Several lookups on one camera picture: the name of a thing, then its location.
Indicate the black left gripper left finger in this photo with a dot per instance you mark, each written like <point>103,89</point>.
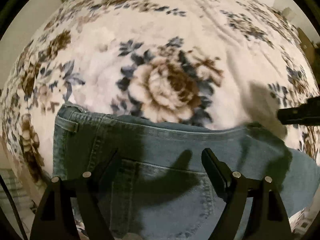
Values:
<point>54,218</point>

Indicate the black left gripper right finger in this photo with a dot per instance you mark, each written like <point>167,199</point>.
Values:
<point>267,218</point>

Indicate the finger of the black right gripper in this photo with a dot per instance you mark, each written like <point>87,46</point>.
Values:
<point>307,114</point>

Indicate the blue denim pants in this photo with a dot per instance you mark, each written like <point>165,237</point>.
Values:
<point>160,189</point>

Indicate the floral bed blanket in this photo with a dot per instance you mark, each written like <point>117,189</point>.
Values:
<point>216,64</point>

